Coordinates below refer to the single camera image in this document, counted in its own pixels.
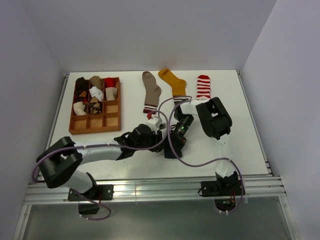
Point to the rolled cream socks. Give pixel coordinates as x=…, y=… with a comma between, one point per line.
x=111, y=93

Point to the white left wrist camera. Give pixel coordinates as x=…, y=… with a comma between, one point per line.
x=155, y=123

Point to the rolled dark argyle socks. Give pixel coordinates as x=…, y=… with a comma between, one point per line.
x=81, y=90

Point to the mustard yellow sock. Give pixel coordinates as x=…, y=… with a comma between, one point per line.
x=178, y=86

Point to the brown argyle sock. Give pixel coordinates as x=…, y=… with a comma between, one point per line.
x=95, y=106

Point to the wooden compartment tray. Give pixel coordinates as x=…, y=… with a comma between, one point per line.
x=108, y=121

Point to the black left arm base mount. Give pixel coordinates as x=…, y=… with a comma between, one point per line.
x=91, y=202

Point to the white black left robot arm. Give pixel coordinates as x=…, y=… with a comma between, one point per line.
x=59, y=163

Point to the rolled taupe socks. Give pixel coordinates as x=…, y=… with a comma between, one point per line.
x=96, y=81

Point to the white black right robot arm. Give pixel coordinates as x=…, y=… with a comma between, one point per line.
x=216, y=123

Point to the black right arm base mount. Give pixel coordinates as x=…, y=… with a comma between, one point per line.
x=228, y=191

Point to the navy blue sock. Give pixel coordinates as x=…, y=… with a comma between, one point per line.
x=173, y=150

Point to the rolled white socks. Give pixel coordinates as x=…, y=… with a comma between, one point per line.
x=95, y=92

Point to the taupe sock with striped cuff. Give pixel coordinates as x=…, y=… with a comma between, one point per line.
x=152, y=92

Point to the red white striped sock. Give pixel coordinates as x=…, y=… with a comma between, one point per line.
x=203, y=87

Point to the aluminium frame rail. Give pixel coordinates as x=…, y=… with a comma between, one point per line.
x=155, y=190

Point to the rolled red socks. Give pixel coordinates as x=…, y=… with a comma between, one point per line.
x=111, y=82

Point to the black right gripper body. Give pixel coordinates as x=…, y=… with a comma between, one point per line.
x=179, y=131

